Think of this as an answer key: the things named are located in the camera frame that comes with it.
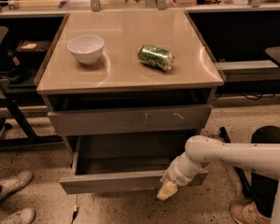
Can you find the black round object on shelf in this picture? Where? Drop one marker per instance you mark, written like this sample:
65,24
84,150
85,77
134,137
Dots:
18,75

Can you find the grey drawer cabinet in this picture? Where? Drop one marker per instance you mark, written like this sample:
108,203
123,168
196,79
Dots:
118,79

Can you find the tan shoe right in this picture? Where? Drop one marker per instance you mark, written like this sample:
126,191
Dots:
248,214

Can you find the white sneaker upper left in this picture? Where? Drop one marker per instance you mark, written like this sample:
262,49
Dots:
14,183

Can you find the black stand frame left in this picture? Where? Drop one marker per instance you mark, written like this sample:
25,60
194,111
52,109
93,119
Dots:
17,102

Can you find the green soda can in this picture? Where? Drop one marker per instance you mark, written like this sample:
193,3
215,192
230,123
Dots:
156,57

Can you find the grey top drawer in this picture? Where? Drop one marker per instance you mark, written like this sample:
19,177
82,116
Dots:
130,120

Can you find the white sneaker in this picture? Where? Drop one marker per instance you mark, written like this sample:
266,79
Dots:
24,216
14,183

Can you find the white ceramic bowl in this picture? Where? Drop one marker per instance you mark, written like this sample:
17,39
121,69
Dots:
86,49

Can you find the grey drawer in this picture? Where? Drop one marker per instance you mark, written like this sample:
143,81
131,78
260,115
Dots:
130,120
123,161

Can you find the white sneaker lower left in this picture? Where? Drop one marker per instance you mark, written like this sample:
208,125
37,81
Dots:
24,216

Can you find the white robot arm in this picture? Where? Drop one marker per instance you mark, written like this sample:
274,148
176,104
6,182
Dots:
202,152

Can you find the black box on shelf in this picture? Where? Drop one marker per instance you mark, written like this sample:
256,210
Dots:
31,48

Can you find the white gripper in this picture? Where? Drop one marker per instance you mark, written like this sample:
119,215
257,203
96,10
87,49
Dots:
176,175

